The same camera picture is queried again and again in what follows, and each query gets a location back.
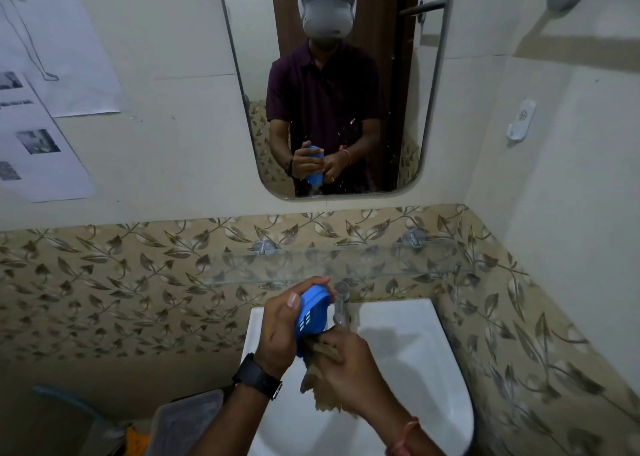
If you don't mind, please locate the orange plastic container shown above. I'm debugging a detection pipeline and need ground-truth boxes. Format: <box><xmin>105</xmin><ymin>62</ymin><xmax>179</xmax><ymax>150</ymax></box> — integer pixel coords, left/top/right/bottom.
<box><xmin>124</xmin><ymin>425</ymin><xmax>152</xmax><ymax>456</ymax></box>

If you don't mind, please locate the wall mirror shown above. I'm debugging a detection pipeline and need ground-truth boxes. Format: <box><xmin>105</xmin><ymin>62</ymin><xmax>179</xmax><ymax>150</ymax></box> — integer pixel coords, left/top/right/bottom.
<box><xmin>215</xmin><ymin>0</ymin><xmax>459</xmax><ymax>201</ymax></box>

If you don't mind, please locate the glass wall shelf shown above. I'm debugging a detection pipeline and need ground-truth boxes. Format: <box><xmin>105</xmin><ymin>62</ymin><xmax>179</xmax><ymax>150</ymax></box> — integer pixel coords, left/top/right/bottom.
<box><xmin>202</xmin><ymin>241</ymin><xmax>462</xmax><ymax>289</ymax></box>

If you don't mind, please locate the chrome faucet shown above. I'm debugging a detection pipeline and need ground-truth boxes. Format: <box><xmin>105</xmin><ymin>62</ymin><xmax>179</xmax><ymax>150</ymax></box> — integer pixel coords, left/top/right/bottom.
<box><xmin>332</xmin><ymin>281</ymin><xmax>354</xmax><ymax>329</ymax></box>

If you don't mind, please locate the blue soap dish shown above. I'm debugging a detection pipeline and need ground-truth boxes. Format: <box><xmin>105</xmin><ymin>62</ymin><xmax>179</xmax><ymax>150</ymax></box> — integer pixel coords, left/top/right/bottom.
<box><xmin>294</xmin><ymin>285</ymin><xmax>333</xmax><ymax>359</ymax></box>

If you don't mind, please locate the person's right hand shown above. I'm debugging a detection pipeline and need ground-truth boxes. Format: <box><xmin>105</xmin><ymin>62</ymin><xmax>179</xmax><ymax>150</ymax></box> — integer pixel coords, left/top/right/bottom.
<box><xmin>311</xmin><ymin>327</ymin><xmax>402</xmax><ymax>419</ymax></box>

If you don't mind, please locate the brown cleaning cloth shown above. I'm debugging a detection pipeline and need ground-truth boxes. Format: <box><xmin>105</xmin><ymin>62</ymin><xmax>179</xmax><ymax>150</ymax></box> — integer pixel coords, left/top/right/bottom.
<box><xmin>299</xmin><ymin>332</ymin><xmax>357</xmax><ymax>417</ymax></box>

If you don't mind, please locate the red thread bracelet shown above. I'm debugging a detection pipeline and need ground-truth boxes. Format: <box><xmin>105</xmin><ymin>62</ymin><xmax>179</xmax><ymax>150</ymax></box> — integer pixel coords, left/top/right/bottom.
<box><xmin>387</xmin><ymin>417</ymin><xmax>421</xmax><ymax>456</ymax></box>

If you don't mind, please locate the person's left hand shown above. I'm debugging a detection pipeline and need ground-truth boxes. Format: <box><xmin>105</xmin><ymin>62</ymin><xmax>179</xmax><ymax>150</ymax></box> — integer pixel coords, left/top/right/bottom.
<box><xmin>254</xmin><ymin>277</ymin><xmax>337</xmax><ymax>379</ymax></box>

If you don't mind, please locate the black wristwatch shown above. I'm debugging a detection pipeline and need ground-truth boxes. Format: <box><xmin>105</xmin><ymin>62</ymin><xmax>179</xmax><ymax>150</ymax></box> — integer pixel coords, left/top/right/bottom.
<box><xmin>232</xmin><ymin>353</ymin><xmax>284</xmax><ymax>401</ymax></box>

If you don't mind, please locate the white paper with photos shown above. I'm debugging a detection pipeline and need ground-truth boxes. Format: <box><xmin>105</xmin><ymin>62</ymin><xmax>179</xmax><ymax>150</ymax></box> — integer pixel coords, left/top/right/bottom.
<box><xmin>0</xmin><ymin>70</ymin><xmax>96</xmax><ymax>203</ymax></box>

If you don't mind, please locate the white wall hook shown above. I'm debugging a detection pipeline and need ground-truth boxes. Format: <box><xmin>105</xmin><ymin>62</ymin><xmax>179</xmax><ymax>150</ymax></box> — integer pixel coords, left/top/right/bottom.
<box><xmin>505</xmin><ymin>99</ymin><xmax>537</xmax><ymax>144</ymax></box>

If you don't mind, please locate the grey plastic bin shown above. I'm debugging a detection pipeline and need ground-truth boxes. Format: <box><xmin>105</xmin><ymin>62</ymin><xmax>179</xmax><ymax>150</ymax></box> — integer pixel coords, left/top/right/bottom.
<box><xmin>144</xmin><ymin>389</ymin><xmax>225</xmax><ymax>456</ymax></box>

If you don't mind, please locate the white paper line drawing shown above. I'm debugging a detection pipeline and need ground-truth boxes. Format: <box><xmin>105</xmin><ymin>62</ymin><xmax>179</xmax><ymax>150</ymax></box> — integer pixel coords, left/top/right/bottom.
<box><xmin>0</xmin><ymin>0</ymin><xmax>126</xmax><ymax>118</ymax></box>

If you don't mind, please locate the teal hose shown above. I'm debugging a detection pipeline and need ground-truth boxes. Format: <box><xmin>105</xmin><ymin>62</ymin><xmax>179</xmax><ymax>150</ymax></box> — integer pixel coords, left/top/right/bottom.
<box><xmin>32</xmin><ymin>384</ymin><xmax>127</xmax><ymax>442</ymax></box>

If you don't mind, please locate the white ceramic sink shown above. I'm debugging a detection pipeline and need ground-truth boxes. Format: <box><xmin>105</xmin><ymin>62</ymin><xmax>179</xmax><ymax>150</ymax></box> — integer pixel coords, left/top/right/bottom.
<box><xmin>241</xmin><ymin>298</ymin><xmax>475</xmax><ymax>456</ymax></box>

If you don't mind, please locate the person's left forearm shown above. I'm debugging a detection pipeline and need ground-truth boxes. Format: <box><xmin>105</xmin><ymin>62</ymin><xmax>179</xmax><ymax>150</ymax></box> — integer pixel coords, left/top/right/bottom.
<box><xmin>189</xmin><ymin>371</ymin><xmax>281</xmax><ymax>456</ymax></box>

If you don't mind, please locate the person's right forearm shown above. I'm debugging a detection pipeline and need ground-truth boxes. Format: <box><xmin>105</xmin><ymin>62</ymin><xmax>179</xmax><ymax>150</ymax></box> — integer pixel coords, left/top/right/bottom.
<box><xmin>361</xmin><ymin>397</ymin><xmax>447</xmax><ymax>456</ymax></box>

